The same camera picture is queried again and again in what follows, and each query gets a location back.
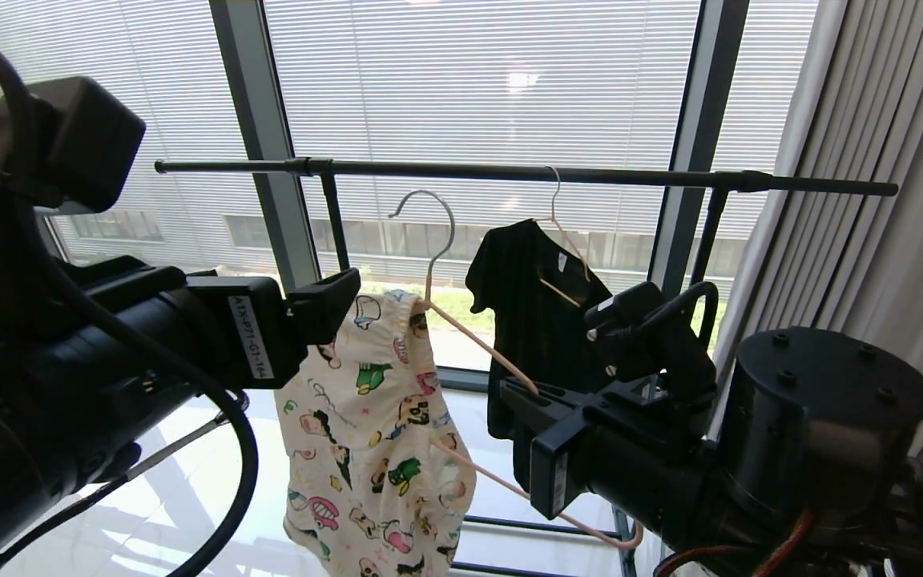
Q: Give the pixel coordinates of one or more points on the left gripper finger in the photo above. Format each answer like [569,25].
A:
[325,308]

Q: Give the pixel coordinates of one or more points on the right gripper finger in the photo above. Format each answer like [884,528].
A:
[542,409]

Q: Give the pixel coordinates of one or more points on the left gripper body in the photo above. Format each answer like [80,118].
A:
[189,336]

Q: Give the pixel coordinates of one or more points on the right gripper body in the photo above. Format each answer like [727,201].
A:
[630,473]

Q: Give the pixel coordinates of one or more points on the black garment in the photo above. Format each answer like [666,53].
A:
[525,320]

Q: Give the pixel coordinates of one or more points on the pink clothes hanger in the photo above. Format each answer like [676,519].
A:
[477,340]
[562,292]

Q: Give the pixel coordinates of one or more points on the cream printed garment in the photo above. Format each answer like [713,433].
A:
[373,449]

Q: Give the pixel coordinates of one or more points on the black clothes rack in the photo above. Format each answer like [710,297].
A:
[445,171]

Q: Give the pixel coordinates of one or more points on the window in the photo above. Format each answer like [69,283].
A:
[469,80]

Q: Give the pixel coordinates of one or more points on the beige curtain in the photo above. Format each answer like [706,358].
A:
[870,160]

